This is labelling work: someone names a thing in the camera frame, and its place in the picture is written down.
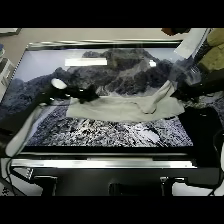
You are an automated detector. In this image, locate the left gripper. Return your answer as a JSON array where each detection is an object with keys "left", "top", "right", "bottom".
[{"left": 77, "top": 84, "right": 100, "bottom": 104}]

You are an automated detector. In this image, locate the light grey sweatshirt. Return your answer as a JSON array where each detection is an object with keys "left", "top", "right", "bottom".
[{"left": 65, "top": 79, "right": 186, "bottom": 123}]

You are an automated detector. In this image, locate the white garment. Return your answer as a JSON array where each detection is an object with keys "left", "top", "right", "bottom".
[{"left": 174, "top": 28, "right": 210, "bottom": 60}]

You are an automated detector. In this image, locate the olive green garment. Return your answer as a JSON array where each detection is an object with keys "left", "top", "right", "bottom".
[{"left": 199, "top": 28, "right": 224, "bottom": 74}]

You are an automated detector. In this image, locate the silver frame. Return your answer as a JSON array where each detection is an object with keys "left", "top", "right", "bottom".
[{"left": 9, "top": 152, "right": 222, "bottom": 196}]

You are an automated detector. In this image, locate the black cable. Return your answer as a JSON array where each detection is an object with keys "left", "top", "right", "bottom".
[
  {"left": 0, "top": 158, "right": 22, "bottom": 196},
  {"left": 205, "top": 129, "right": 224, "bottom": 196}
]

